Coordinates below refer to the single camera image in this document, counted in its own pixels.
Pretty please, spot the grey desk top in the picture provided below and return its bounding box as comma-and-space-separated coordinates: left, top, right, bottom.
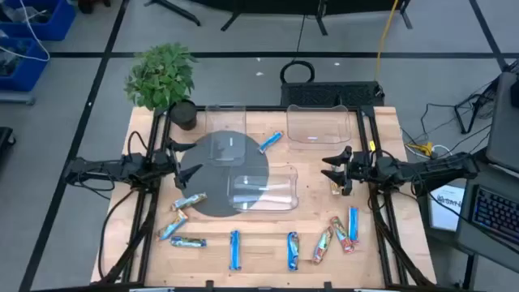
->
485, 71, 519, 174

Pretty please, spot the blue plastic storage bin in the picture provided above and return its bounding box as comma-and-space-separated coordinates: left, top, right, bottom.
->
0, 0, 77, 41
0, 36, 51, 92

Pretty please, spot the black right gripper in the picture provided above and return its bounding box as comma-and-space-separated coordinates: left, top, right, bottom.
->
320, 144, 376, 197

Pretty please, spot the yellow power plug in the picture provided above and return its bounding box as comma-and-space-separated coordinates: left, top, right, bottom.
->
406, 140, 435, 158

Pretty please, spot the black computer monitor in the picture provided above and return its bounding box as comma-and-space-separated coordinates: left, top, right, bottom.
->
509, 76, 519, 110

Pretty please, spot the black partition panel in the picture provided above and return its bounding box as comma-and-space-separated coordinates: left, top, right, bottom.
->
144, 0, 414, 37

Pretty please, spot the yellow hanging cable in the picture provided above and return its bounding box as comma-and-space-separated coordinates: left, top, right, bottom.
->
373, 0, 401, 82

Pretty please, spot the black diagonal strut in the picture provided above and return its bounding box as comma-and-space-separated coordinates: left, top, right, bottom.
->
461, 146, 488, 167

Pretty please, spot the green potted plant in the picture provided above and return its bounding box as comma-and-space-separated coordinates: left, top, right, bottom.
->
123, 42, 199, 131

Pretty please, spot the black coiled cable loop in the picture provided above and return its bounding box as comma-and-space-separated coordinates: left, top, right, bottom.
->
278, 59, 317, 85

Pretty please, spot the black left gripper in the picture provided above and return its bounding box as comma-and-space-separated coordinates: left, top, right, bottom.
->
152, 136, 204, 191

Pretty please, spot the red granola bar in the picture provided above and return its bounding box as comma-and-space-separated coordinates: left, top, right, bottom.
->
311, 225, 335, 265
328, 215, 356, 255

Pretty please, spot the grey floor dolly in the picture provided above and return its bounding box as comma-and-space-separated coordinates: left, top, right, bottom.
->
0, 89, 37, 106

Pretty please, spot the black aluminium table frame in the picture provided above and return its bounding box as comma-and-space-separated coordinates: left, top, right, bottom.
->
91, 104, 438, 292

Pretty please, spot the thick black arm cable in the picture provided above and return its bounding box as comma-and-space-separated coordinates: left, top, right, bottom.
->
97, 187, 141, 281

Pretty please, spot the white cable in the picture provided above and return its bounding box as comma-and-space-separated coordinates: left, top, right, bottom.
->
0, 0, 51, 62

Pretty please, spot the black metal floor stand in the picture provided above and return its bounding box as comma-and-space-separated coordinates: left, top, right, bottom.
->
453, 76, 500, 135

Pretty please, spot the black backlit keyboard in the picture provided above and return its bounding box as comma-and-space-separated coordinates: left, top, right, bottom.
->
471, 185, 519, 245

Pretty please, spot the white paper sheet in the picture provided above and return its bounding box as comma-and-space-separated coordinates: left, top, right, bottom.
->
428, 184, 466, 233

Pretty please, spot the blue red-edged granola bar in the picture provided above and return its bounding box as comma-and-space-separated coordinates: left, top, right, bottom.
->
348, 205, 361, 245

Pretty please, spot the black perforated computer case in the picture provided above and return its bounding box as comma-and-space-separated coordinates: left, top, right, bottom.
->
279, 79, 386, 109

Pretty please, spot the grey round mat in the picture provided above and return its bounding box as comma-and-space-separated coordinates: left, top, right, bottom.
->
178, 130, 271, 218

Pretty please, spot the narrow clear plastic bin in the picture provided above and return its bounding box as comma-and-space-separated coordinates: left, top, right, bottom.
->
204, 105, 247, 167

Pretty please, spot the grey keyboard tray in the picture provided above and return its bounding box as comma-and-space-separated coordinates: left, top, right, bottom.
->
454, 161, 519, 273

